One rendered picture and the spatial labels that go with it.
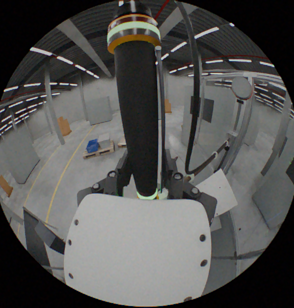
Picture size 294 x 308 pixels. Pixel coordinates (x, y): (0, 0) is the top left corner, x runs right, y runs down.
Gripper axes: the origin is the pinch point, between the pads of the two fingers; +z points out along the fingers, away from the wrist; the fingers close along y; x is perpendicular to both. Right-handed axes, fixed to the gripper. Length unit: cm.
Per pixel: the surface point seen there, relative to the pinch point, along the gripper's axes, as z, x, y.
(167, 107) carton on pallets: 824, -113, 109
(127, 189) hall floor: 95, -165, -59
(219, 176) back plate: 22, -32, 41
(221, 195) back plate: 11, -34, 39
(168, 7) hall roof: 304, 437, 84
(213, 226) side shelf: -1, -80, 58
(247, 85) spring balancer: 35, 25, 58
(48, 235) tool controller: -32, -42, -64
